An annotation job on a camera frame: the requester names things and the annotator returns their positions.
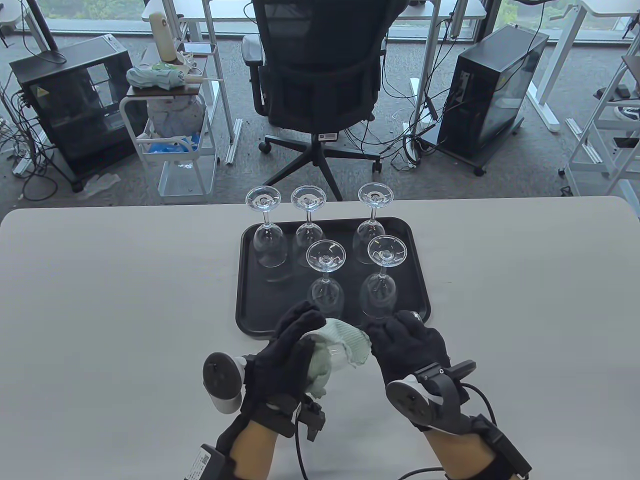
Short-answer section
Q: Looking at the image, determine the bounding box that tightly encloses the white shelf frame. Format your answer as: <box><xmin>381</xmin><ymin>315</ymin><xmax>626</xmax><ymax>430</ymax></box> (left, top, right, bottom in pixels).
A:
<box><xmin>559</xmin><ymin>52</ymin><xmax>640</xmax><ymax>201</ymax></box>

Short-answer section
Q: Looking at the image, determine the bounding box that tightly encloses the blue plastic bag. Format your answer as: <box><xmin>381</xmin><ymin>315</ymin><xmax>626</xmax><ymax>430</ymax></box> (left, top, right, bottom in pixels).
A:
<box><xmin>147</xmin><ymin>134</ymin><xmax>202</xmax><ymax>155</ymax></box>

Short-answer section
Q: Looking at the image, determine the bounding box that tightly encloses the grey round hand tracker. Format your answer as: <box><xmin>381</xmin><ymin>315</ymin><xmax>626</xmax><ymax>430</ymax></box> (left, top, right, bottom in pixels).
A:
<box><xmin>202</xmin><ymin>351</ymin><xmax>246</xmax><ymax>415</ymax></box>
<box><xmin>386</xmin><ymin>360</ymin><xmax>477</xmax><ymax>431</ymax></box>

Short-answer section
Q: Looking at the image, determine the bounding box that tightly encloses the cream cylindrical bottle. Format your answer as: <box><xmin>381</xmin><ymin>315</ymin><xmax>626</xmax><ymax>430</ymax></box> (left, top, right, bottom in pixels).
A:
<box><xmin>149</xmin><ymin>11</ymin><xmax>185</xmax><ymax>65</ymax></box>

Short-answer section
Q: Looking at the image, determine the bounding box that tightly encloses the black plastic tray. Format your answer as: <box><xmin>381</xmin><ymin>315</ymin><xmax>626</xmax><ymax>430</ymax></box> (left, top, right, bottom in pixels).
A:
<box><xmin>235</xmin><ymin>216</ymin><xmax>432</xmax><ymax>336</ymax></box>

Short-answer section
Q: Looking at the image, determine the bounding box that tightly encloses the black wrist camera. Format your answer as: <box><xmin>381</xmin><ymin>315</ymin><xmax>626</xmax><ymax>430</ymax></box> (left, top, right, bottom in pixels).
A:
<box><xmin>295</xmin><ymin>400</ymin><xmax>326</xmax><ymax>442</ymax></box>

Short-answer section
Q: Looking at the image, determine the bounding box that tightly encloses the green fish scale cleaning cloth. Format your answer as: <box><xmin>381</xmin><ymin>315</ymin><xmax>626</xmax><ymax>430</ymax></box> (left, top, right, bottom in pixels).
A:
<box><xmin>305</xmin><ymin>318</ymin><xmax>373</xmax><ymax>400</ymax></box>

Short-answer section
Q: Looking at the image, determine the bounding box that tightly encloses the black box with white label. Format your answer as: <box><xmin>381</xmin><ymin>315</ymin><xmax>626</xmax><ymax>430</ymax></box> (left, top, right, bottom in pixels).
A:
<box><xmin>185</xmin><ymin>444</ymin><xmax>237</xmax><ymax>480</ymax></box>

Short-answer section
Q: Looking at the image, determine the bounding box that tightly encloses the white plastic bag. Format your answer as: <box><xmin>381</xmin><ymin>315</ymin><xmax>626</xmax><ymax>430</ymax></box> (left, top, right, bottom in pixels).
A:
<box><xmin>145</xmin><ymin>95</ymin><xmax>208</xmax><ymax>138</ymax></box>

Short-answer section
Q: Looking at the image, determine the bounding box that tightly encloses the person's left hand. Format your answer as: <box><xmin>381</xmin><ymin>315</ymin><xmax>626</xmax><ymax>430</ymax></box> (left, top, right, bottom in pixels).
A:
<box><xmin>242</xmin><ymin>301</ymin><xmax>327</xmax><ymax>437</ymax></box>

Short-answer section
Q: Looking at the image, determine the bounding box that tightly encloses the clear plastic bag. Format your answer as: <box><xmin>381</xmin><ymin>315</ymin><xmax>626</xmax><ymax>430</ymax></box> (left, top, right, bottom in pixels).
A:
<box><xmin>80</xmin><ymin>172</ymin><xmax>122</xmax><ymax>197</ymax></box>

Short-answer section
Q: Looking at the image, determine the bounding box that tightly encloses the white rolling cart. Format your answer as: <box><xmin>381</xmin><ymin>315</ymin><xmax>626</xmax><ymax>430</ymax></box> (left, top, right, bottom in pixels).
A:
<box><xmin>119</xmin><ymin>42</ymin><xmax>221</xmax><ymax>198</ymax></box>

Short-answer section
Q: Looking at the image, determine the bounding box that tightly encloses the black pole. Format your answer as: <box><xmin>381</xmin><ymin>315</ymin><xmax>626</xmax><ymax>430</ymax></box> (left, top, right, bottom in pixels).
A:
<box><xmin>25</xmin><ymin>0</ymin><xmax>58</xmax><ymax>53</ymax></box>

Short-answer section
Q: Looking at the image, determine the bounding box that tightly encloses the black glass-sided computer tower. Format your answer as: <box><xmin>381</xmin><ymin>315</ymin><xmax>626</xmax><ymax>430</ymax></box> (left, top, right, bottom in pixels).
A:
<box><xmin>9</xmin><ymin>34</ymin><xmax>151</xmax><ymax>193</ymax></box>

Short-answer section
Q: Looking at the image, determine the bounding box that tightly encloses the person's left forearm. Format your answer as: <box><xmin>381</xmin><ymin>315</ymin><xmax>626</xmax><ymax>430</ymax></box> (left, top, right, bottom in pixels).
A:
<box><xmin>232</xmin><ymin>420</ymin><xmax>279</xmax><ymax>478</ymax></box>

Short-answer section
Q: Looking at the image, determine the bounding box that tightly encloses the clear wine glass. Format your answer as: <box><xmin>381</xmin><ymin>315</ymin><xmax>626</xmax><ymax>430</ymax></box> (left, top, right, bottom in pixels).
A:
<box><xmin>245</xmin><ymin>186</ymin><xmax>289</xmax><ymax>268</ymax></box>
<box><xmin>291</xmin><ymin>186</ymin><xmax>329</xmax><ymax>268</ymax></box>
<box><xmin>306</xmin><ymin>240</ymin><xmax>347</xmax><ymax>321</ymax></box>
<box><xmin>352</xmin><ymin>182</ymin><xmax>395</xmax><ymax>265</ymax></box>
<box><xmin>299</xmin><ymin>332</ymin><xmax>372</xmax><ymax>375</ymax></box>
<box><xmin>360</xmin><ymin>235</ymin><xmax>408</xmax><ymax>320</ymax></box>

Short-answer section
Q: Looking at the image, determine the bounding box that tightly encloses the person's right hand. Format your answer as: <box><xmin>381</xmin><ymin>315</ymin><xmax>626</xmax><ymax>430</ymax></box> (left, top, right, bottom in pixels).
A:
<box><xmin>362</xmin><ymin>310</ymin><xmax>471</xmax><ymax>432</ymax></box>

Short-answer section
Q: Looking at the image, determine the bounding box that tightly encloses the black office chair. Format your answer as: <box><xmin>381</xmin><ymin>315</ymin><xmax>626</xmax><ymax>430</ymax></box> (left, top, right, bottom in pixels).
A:
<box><xmin>241</xmin><ymin>0</ymin><xmax>388</xmax><ymax>203</ymax></box>

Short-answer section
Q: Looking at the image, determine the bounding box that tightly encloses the plain black forearm box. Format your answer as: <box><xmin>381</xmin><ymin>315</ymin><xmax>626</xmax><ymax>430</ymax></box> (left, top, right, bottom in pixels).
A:
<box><xmin>481</xmin><ymin>415</ymin><xmax>533</xmax><ymax>477</ymax></box>

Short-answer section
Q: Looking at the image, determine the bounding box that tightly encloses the person's right forearm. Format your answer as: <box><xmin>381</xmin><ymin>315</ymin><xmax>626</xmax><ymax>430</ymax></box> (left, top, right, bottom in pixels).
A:
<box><xmin>425</xmin><ymin>427</ymin><xmax>497</xmax><ymax>480</ymax></box>

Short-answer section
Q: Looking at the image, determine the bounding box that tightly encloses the pale green folded umbrella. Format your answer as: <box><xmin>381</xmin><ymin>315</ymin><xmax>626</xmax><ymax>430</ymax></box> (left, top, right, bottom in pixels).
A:
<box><xmin>125</xmin><ymin>62</ymin><xmax>221</xmax><ymax>92</ymax></box>

